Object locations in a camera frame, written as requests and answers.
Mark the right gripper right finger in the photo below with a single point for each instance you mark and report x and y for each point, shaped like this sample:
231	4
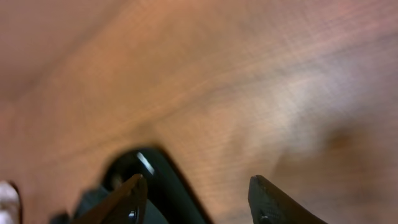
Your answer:
270	205

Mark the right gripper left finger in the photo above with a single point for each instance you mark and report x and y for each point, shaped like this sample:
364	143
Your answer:
127	204

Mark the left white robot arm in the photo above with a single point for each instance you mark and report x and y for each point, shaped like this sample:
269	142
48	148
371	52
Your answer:
170	199

